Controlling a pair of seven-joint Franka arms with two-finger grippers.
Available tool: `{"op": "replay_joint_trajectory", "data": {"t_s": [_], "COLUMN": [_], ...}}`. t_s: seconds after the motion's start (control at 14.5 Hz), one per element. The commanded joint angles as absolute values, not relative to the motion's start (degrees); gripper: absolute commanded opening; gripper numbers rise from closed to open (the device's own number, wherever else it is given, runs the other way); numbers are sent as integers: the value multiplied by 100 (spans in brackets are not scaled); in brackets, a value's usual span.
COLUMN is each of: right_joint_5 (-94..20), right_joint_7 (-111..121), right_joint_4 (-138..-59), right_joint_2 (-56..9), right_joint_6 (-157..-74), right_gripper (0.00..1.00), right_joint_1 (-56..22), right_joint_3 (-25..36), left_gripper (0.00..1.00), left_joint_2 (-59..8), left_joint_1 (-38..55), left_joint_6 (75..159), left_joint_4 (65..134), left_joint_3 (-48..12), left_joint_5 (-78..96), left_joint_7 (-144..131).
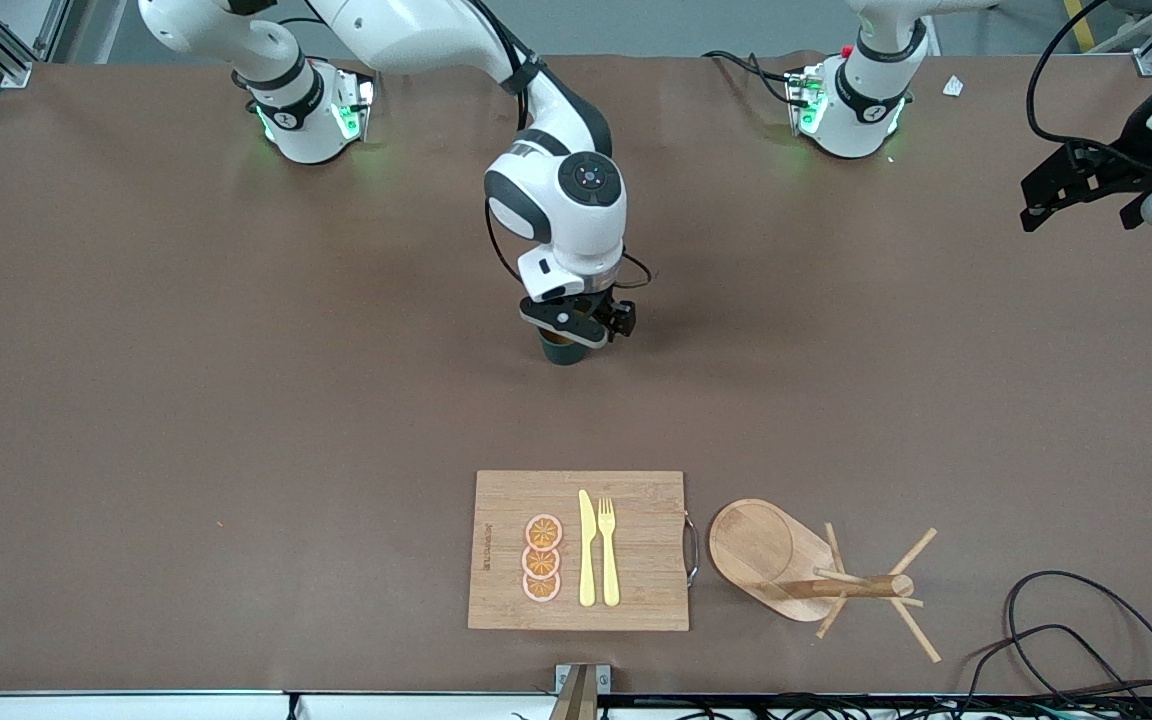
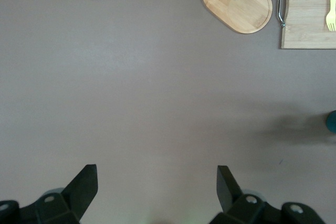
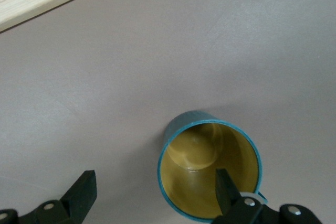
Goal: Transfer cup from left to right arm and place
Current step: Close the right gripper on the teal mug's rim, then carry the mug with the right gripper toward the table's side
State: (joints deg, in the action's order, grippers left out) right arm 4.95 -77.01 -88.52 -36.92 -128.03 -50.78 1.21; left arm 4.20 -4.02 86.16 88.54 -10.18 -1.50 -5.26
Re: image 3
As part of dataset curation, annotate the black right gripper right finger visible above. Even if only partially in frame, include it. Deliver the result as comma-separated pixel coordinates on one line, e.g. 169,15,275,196
211,168,281,224

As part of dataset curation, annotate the teal ribbed mug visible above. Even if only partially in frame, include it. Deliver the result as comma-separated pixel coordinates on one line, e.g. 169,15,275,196
157,110,269,222

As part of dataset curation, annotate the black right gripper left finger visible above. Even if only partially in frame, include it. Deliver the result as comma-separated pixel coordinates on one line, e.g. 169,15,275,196
18,170,98,224

